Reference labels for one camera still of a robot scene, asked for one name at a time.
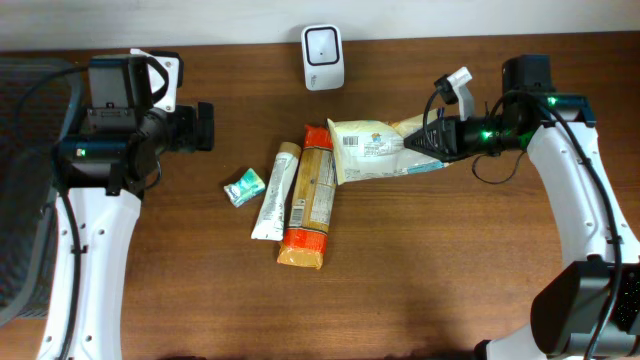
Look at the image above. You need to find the small teal tissue pack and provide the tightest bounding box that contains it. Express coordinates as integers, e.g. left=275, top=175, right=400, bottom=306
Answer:
left=223, top=168, right=266, bottom=207

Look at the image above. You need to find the right black cable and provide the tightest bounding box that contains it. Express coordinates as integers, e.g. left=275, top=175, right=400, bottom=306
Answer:
left=422, top=87, right=624, bottom=360

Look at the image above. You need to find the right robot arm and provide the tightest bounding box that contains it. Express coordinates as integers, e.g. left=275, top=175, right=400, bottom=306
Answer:
left=404, top=55, right=639, bottom=359

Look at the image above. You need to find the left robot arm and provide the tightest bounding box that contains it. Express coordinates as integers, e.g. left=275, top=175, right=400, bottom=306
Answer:
left=37, top=49, right=214, bottom=359

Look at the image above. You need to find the white tube with tan cap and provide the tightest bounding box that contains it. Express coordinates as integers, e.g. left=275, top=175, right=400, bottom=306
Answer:
left=251, top=142, right=302, bottom=241

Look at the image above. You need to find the grey plastic mesh basket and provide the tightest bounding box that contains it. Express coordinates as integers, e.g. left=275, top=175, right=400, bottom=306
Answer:
left=1, top=57, right=84, bottom=325

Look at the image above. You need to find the yellow snack bag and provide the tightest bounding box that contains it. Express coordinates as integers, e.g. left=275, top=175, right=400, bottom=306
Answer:
left=327, top=115, right=448, bottom=185

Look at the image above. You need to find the orange spaghetti packet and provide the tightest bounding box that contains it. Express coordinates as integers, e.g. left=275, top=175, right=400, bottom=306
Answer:
left=277, top=125, right=337, bottom=269

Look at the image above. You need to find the left black cable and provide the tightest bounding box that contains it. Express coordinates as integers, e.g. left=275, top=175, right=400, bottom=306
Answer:
left=12, top=64, right=91, bottom=360

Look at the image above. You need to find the black cable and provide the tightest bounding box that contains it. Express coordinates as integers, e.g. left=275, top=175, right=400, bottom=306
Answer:
left=422, top=87, right=624, bottom=360
left=12, top=64, right=91, bottom=360

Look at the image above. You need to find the white barcode scanner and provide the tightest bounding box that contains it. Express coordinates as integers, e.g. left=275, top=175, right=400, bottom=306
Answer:
left=300, top=24, right=345, bottom=91

